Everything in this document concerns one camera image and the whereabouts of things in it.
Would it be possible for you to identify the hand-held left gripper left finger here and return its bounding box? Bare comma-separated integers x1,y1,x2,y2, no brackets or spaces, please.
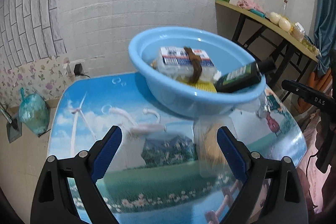
30,125,123,224

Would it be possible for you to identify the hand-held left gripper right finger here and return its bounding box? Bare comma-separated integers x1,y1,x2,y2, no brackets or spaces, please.
217,126,309,224

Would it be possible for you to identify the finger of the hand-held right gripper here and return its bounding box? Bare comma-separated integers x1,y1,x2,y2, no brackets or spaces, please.
282,79,319,106

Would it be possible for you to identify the clear plastic container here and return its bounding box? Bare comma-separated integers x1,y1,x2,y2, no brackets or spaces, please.
193,116,238,178

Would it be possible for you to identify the black bottle with green label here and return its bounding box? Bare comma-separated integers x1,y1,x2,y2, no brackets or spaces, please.
213,59,276,93

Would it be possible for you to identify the light blue plastic basin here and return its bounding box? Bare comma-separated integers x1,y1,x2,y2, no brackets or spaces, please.
128,27,266,121

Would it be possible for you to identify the yellow sponge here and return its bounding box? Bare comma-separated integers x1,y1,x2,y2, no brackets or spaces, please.
178,77,218,93

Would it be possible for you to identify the brown strap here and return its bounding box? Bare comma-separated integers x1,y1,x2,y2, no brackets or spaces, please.
184,46,203,84

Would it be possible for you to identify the blue white labelled pack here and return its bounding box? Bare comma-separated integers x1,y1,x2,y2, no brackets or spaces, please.
155,46,217,80

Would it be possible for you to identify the landscape print desktop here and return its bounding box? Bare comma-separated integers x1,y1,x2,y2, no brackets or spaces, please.
47,72,307,224

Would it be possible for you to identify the orange cloth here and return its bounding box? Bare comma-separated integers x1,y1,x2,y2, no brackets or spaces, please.
307,68,332,90

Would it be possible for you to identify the clear foil snack bag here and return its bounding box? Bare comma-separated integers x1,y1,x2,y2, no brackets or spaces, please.
256,94,272,119

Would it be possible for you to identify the pile of yellow-green fruits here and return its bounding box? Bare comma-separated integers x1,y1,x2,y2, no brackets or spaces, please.
302,38,321,54

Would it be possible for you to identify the clear plastic jar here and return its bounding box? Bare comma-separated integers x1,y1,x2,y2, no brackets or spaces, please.
291,22,306,42

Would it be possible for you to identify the wooden table with black legs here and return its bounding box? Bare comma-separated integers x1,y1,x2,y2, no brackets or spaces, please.
215,0,319,98

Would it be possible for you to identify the blue curtain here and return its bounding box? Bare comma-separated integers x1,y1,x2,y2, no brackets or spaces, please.
314,0,336,59

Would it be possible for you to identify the teal flat object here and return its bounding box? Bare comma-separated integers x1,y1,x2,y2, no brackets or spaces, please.
249,9,267,18

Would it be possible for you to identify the pink blanket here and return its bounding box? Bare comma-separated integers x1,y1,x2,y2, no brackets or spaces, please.
297,111,326,224

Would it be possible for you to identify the tied green garbage bag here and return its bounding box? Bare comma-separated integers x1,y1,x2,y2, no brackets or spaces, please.
18,88,50,135

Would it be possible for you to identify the black plug-in charger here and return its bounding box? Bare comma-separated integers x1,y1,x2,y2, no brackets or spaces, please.
74,63,91,79

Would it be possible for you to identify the pink cloth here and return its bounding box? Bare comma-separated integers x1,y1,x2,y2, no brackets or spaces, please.
236,0,264,11

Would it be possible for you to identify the dark dustpan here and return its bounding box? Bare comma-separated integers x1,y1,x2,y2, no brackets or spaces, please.
0,103,23,144

